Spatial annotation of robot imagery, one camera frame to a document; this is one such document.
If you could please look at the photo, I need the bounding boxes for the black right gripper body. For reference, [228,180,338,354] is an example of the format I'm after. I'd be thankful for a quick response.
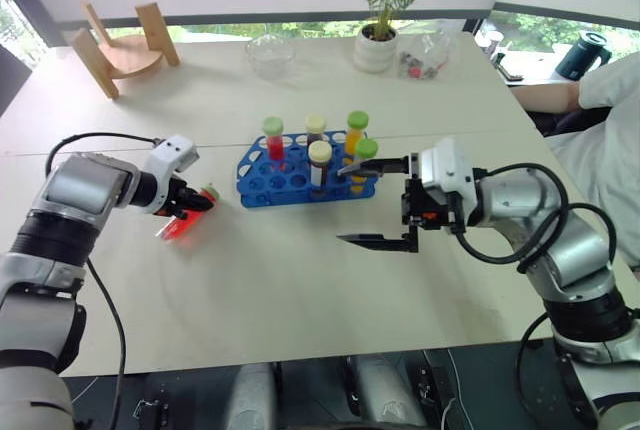
[400,151,470,237]

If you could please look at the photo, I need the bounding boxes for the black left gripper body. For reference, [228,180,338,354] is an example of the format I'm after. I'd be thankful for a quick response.
[153,174,197,220]

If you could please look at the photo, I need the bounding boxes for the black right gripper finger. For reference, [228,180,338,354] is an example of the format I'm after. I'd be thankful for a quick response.
[336,155,412,180]
[335,222,422,255]

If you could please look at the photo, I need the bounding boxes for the red green-capped test tube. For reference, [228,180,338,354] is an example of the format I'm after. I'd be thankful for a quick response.
[261,116,287,172]
[153,182,223,244]

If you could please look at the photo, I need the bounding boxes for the yellow green-capped test tube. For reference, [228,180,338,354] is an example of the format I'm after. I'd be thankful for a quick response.
[353,137,380,187]

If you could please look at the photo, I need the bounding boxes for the orange green-capped test tube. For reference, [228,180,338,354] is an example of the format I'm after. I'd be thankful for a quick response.
[344,109,371,157]

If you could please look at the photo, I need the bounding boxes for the dark cream-capped test tube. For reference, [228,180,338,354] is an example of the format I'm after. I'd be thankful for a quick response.
[305,113,329,147]
[306,140,333,200]

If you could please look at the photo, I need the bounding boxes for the blue test tube rack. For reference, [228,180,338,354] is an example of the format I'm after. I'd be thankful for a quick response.
[235,130,377,210]

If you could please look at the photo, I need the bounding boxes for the green plant in white pot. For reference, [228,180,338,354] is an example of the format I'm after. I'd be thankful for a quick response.
[351,0,455,75]

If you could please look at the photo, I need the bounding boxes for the clear bag of items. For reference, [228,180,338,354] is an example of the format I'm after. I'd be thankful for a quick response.
[396,28,455,83]

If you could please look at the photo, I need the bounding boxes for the wooden curved stand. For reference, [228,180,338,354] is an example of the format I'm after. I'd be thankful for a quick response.
[69,0,182,101]

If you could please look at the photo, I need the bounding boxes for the empty clear glass bowl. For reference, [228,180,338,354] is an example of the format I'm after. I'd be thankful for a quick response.
[244,31,298,83]

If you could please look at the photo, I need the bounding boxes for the silver rounded robot leg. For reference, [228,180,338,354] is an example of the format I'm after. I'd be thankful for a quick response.
[348,353,430,430]
[230,361,278,430]

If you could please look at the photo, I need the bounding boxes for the black flat device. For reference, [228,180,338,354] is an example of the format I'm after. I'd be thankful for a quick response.
[494,52,525,84]

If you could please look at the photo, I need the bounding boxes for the person in white shirt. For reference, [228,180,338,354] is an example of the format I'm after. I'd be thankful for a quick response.
[542,52,640,272]

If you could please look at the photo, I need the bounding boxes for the dark green mug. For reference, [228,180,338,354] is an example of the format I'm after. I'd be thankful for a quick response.
[553,30,613,83]

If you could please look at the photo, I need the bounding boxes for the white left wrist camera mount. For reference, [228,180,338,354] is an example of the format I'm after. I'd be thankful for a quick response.
[143,134,200,215]

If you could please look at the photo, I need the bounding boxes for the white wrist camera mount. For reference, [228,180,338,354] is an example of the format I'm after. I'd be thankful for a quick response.
[418,135,485,227]
[143,134,200,215]

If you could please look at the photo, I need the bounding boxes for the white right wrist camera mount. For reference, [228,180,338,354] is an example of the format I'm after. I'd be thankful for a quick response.
[418,135,485,227]

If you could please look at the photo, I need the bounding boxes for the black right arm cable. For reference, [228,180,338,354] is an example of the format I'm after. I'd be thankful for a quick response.
[451,161,617,274]

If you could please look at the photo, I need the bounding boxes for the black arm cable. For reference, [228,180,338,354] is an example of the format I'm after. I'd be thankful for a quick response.
[45,132,166,430]
[451,161,617,274]

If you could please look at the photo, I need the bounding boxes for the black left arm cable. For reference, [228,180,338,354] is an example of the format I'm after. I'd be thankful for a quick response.
[45,132,166,430]

